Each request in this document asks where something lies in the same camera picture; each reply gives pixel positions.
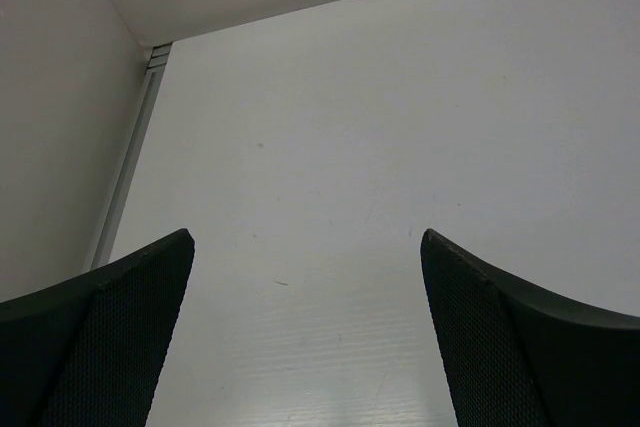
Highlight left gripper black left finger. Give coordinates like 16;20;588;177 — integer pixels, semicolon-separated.
1;229;195;426

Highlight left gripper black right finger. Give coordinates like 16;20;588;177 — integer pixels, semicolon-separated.
421;229;639;426

